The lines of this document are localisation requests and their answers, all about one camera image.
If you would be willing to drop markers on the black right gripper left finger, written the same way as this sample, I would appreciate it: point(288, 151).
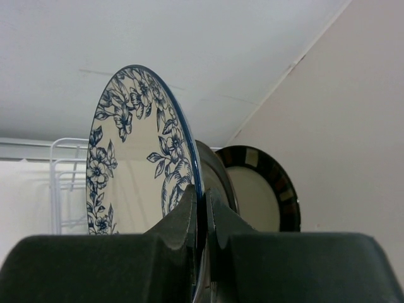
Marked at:
point(157, 266)

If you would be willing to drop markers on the blue floral white plate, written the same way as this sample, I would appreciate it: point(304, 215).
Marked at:
point(141, 156)

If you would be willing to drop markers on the white wire dish rack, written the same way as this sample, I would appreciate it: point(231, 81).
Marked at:
point(67, 186)

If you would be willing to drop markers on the brown rim cream plate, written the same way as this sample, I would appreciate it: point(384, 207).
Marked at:
point(215, 175)

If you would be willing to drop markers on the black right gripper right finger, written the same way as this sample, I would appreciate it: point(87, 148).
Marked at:
point(247, 265)

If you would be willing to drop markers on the patterned dark rim plate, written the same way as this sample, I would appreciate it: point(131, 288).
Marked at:
point(265, 195)

